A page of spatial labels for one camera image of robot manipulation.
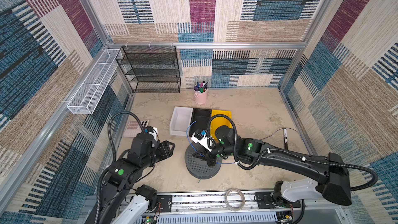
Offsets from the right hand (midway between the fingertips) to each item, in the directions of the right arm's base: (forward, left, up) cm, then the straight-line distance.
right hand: (196, 156), depth 68 cm
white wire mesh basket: (+39, +64, -1) cm, 75 cm away
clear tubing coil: (-14, -21, -19) cm, 31 cm away
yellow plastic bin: (+31, -15, -20) cm, 40 cm away
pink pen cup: (+47, -3, -15) cm, 49 cm away
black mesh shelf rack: (+65, +31, -3) cm, 72 cm away
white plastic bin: (+31, +11, -19) cm, 38 cm away
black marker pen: (+16, -53, -20) cm, 59 cm away
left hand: (+5, +11, +2) cm, 12 cm away
